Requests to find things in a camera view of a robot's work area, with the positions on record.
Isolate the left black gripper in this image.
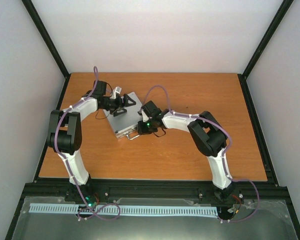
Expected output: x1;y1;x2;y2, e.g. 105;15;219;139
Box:
101;94;137;118

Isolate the aluminium poker case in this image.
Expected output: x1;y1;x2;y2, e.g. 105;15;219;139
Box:
103;91;142;140

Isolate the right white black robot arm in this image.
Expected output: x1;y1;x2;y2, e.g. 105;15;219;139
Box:
137;101;235;203

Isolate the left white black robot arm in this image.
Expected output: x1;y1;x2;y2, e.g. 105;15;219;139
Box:
46;80;140;202

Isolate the left base circuit board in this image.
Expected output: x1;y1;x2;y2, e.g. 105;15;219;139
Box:
77;193;100;219

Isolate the right base wiring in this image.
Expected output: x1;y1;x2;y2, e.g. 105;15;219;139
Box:
218;193;245;222

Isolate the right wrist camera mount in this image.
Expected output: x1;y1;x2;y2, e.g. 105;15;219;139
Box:
138;109;150;123

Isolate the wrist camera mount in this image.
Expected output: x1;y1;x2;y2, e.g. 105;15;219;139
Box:
110;86;122;99
138;109;150;123

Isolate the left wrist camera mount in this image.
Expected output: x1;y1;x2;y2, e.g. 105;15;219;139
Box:
110;86;122;99

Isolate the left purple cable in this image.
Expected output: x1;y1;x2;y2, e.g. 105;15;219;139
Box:
53;66;121;222

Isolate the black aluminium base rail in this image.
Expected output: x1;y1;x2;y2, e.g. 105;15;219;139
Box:
21;178;292;206

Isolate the white slotted cable duct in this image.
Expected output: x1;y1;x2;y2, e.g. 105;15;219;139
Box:
28;203;218;218

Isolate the left black frame post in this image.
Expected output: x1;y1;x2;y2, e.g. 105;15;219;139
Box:
21;0;70;79

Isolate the black frame post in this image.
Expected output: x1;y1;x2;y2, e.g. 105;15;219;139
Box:
240;0;294;82
21;0;70;79

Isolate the right black frame post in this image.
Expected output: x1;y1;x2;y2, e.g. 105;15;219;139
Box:
240;0;294;82

